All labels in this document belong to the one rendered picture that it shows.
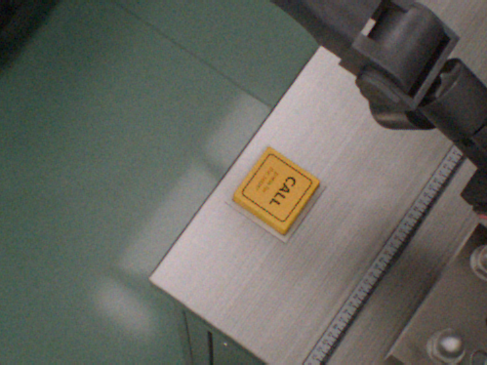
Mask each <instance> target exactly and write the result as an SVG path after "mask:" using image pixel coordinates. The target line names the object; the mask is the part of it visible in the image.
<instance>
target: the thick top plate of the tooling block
mask: <svg viewBox="0 0 487 365"><path fill-rule="evenodd" d="M486 244H487V227H486V226H484V225H483V224H481V223H478V224H477V225H476V226H475V227H474V228H473V230H472V231H471V232H470V233H469V234H467V236H466V237H465V239H464V240H463V242H462V243H461V245H460V246H459V248H458V249H457V252H456V253H455V255H454V256H453V258H452V259H451V261H450V262H449V263H448V264H447V266H446V267H445V269H444V270H443V272H442V273H441V274H440V275H439V277H438V278H437V280H436V281H435V283H434V284H433V286H432V287H431V289H430V290H429V292H428V293H427V295H426V297H425V298H424V300H423V301H422V303H421V304H420V306H419V307H418V309H417V310H416V312H415V314H414V315H413V317H412V318H411V320H410V321H409V323H408V324H407V326H406V327H405V329H404V330H403V332H402V333H401V335H400V336H399V338H398V339H397V341H396V342H395V344H394V345H393V347H392V348H391V350H390V351H389V353H388V354H387V355H386V357H385V358H384V360H383V362H384V363H385V364H386V365H436V364H434V363H433V362H432V361H431V360H430V359H429V358H428V356H427V354H426V342H427V340H428V338H429V336H430V335H431V334H432V333H434V332H435V331H437V330H441V329H447V328H452V329H453V330H455V331H458V332H460V333H461V334H462V335H463V336H464V337H465V339H466V355H465V356H464V358H463V360H462V361H461V362H460V363H458V364H456V365H487V281H485V280H482V279H480V278H478V277H477V276H475V275H474V274H473V273H472V271H471V269H470V265H469V260H470V256H471V254H472V253H473V251H474V250H475V249H476V248H478V247H479V246H481V245H486Z"/></svg>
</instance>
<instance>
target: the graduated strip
mask: <svg viewBox="0 0 487 365"><path fill-rule="evenodd" d="M466 159H467V158H466V157H465V156H464V155H463V154H462V153H460V152H459V151H458V150H457V149H456V148H455V145H454V144H453V145H452V147H451V148H450V150H449V151H448V153H447V154H445V156H444V157H443V159H442V160H441V162H440V163H439V165H438V166H437V168H436V169H435V170H434V172H433V173H432V175H431V176H430V178H429V179H428V181H427V182H426V184H425V185H424V187H423V188H422V190H421V191H420V193H418V195H417V196H416V198H415V199H414V200H413V202H412V203H411V205H410V206H409V209H408V211H407V212H406V214H405V215H404V216H403V218H402V219H401V221H400V222H399V224H398V225H397V227H396V228H395V230H394V231H393V232H392V233H391V234H390V236H389V237H388V239H387V240H386V242H385V244H384V245H383V246H382V248H381V249H380V251H379V252H378V254H377V255H376V256H375V257H374V259H373V260H372V262H371V263H370V264H369V266H368V269H367V270H366V271H365V272H364V274H363V275H362V277H361V278H360V279H359V281H358V282H357V284H356V285H355V287H354V288H353V290H352V291H351V293H350V294H349V295H348V297H347V298H346V300H345V302H344V303H343V305H342V306H341V308H340V309H338V311H337V312H336V314H335V315H334V317H333V318H332V320H331V321H330V324H329V325H328V327H327V328H326V330H325V331H324V333H323V334H322V336H321V337H320V339H319V340H318V341H317V343H316V344H315V346H314V347H313V349H312V350H311V351H310V352H309V354H308V355H307V356H306V358H305V359H304V361H303V363H302V364H301V365H327V364H328V362H329V361H330V359H331V358H332V357H331V356H332V355H333V353H334V352H335V351H336V350H337V348H338V347H339V345H340V344H341V343H342V341H343V340H344V338H345V336H346V335H347V333H348V332H349V330H350V329H351V327H352V326H353V324H354V323H355V322H356V320H357V319H358V317H359V316H360V314H361V313H362V311H363V310H364V309H365V308H366V306H367V305H368V303H369V302H370V300H371V299H372V297H373V296H374V294H375V293H376V291H377V290H378V288H379V287H380V285H381V284H382V282H383V281H384V279H385V278H386V276H387V275H388V273H389V272H390V271H391V270H392V268H393V267H394V265H395V264H396V262H397V261H398V259H399V258H400V257H401V255H402V254H403V252H404V251H405V249H406V248H407V246H408V245H409V243H410V240H411V239H412V237H413V236H414V234H415V233H416V232H417V231H418V230H419V228H420V227H421V225H422V224H423V222H424V221H425V219H426V217H427V216H428V214H429V213H430V212H431V210H432V209H433V207H434V206H435V204H436V203H437V201H438V200H439V198H440V197H441V195H442V194H443V193H444V192H445V191H446V189H447V188H448V186H449V185H450V183H451V182H452V180H453V179H454V177H455V175H456V174H457V172H458V171H459V169H460V168H461V167H462V165H463V164H464V162H465V161H466Z"/></svg>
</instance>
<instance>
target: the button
mask: <svg viewBox="0 0 487 365"><path fill-rule="evenodd" d="M319 186H320V180H319V179H318V178H317V177H315V176H314V175H312V174H311V173H309V172H308V171H306V170H305V169H303V168H302V167H300V166H299V165H297V164H296V163H294V162H293V161H291V160H290V159H288V157H286V156H285V155H282V154H280V153H279V152H277V151H276V150H275V149H273V148H272V147H268V148H267V149H266V151H265V152H264V154H263V155H261V157H260V158H259V159H258V161H257V162H256V164H255V165H254V166H253V168H252V169H251V170H250V173H249V174H248V176H247V177H246V179H245V180H244V181H243V183H242V184H240V186H239V187H238V188H237V190H236V191H235V193H233V200H234V201H235V202H236V203H238V204H239V205H240V206H242V207H243V208H245V209H246V210H248V211H249V212H250V213H251V214H253V215H254V216H255V217H257V218H258V219H260V220H261V221H263V222H264V223H266V224H268V225H269V226H271V227H272V228H273V229H275V230H278V231H279V232H281V233H282V234H285V233H287V231H288V229H289V228H290V227H291V225H292V224H293V222H294V221H295V220H296V218H297V217H298V215H299V214H300V213H301V211H302V210H303V208H304V207H305V205H306V204H307V202H308V201H309V200H310V198H311V197H312V195H313V194H314V193H315V192H316V191H317V189H318V188H319Z"/></svg>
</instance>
